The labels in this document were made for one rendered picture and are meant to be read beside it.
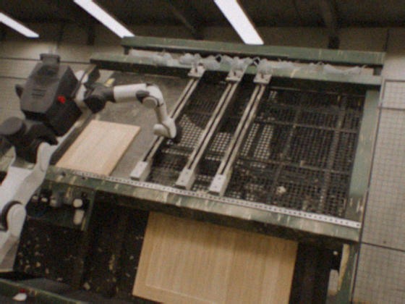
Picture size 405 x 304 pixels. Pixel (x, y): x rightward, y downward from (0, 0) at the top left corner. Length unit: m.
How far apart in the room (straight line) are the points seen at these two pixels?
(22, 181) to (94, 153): 0.68
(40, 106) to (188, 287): 1.28
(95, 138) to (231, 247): 1.17
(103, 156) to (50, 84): 0.65
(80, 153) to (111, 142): 0.21
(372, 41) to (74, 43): 6.01
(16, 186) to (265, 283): 1.39
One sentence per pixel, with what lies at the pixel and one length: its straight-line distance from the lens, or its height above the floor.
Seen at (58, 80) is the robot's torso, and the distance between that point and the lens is 2.49.
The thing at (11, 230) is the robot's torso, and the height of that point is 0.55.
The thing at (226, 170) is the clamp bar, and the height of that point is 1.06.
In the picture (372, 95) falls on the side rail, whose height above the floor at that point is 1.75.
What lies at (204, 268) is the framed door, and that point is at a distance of 2.68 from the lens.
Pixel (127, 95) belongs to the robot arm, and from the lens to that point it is 2.49.
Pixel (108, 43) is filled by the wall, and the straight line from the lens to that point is 9.86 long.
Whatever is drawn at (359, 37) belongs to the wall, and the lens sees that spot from 8.00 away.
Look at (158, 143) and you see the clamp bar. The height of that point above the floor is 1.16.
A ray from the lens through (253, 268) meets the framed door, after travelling 2.61.
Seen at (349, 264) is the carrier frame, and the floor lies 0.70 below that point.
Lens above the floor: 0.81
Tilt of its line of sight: 7 degrees up
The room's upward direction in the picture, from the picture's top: 11 degrees clockwise
